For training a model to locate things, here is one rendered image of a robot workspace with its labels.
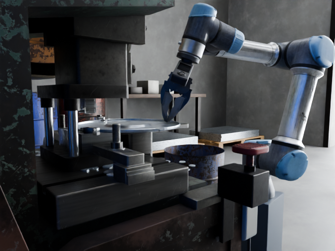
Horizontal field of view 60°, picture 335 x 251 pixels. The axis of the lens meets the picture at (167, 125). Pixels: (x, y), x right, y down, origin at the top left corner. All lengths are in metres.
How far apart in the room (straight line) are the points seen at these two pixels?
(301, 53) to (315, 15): 4.34
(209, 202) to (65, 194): 0.32
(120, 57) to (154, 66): 4.29
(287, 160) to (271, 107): 4.64
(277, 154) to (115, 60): 0.68
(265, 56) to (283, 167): 0.43
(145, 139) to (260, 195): 0.33
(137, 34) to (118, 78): 0.11
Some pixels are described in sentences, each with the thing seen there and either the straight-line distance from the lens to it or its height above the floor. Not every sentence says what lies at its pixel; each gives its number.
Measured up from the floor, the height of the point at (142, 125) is 0.79.
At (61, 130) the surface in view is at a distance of 0.79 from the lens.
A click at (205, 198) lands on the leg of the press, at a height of 0.64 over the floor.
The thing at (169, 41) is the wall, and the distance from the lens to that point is 5.27.
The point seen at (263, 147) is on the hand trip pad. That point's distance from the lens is 0.64.
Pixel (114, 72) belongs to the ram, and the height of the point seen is 0.92.
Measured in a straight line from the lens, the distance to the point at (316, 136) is 5.38.
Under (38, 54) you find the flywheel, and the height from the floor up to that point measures 1.00.
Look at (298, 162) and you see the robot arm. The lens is 1.13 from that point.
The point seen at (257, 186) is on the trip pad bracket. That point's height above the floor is 0.68.
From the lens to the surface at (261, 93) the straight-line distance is 5.83.
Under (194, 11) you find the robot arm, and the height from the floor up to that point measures 1.11.
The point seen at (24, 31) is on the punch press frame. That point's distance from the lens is 0.52.
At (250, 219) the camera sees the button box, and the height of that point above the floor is 0.55.
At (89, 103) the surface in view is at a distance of 0.74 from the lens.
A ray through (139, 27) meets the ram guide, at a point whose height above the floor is 1.03.
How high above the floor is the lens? 0.87
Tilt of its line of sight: 6 degrees down
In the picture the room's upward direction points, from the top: straight up
